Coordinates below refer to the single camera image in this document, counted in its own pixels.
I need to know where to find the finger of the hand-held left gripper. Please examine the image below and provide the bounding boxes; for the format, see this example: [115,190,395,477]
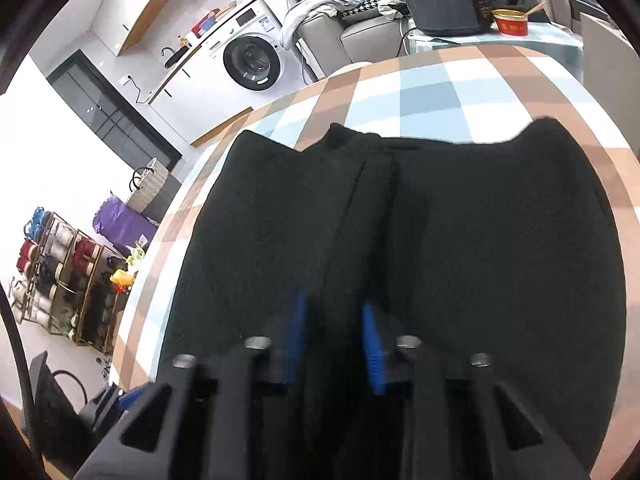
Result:
[77,382,153,433]

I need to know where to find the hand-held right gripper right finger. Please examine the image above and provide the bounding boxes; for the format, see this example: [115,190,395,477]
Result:
[361,301,593,480]

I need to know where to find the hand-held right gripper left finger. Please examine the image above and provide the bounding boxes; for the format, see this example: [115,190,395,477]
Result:
[75,289,308,480]

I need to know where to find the black knit sweater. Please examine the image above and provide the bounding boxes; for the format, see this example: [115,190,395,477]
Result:
[159,117,628,480]

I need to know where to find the grey clothes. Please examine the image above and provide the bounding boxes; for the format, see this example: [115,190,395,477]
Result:
[280,0,368,43]

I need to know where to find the black bag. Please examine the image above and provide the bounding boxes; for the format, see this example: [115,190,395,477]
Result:
[27,350,101,466]

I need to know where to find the crumpled yellow wrappers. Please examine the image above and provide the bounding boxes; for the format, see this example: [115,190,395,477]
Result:
[110,242,148,293]

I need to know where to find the metal shoe rack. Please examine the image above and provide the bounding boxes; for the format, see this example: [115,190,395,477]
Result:
[10,205,131,353]

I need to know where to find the purple bag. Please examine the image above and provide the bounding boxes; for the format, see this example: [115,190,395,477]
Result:
[92,197,161,256]

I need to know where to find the woven laundry basket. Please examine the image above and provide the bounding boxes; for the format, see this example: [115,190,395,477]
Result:
[125,157,183,225]

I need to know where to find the white base cabinet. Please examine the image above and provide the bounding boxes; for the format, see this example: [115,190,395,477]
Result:
[145,45,256,147]

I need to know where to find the checked blanket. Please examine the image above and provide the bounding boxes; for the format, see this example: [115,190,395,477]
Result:
[107,42,638,480]

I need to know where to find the white washing machine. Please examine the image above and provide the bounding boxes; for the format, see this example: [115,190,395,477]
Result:
[197,0,307,95]

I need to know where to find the black glass door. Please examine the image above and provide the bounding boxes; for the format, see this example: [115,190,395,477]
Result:
[47,50,183,171]

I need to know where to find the grey sofa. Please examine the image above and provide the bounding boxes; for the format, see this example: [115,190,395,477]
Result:
[277,0,416,81]

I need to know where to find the houndstooth pillow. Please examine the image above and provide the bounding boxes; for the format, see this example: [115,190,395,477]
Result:
[340,0,396,23]

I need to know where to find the pale green garment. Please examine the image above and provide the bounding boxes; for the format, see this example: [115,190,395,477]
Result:
[377,0,412,20]

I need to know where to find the black cooking appliance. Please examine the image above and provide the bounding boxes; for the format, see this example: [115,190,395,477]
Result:
[398,0,496,37]

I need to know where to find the pale teal table cover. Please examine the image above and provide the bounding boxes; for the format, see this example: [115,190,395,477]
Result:
[407,20,586,81]

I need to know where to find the red bowl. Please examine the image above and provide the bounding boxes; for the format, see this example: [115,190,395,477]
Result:
[491,8,530,37]

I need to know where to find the grey sofa chaise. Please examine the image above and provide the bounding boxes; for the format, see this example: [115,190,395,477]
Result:
[565,0,618,36]

